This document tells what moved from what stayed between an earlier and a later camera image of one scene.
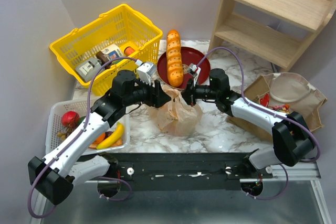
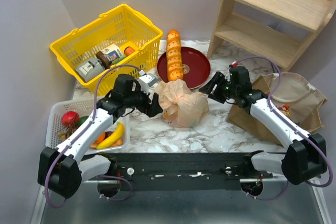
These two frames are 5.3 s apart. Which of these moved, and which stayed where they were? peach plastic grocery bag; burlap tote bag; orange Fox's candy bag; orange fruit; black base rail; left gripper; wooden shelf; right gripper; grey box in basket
Moved: peach plastic grocery bag; left gripper; right gripper
Stayed: grey box in basket; wooden shelf; orange Fox's candy bag; black base rail; orange fruit; burlap tote bag
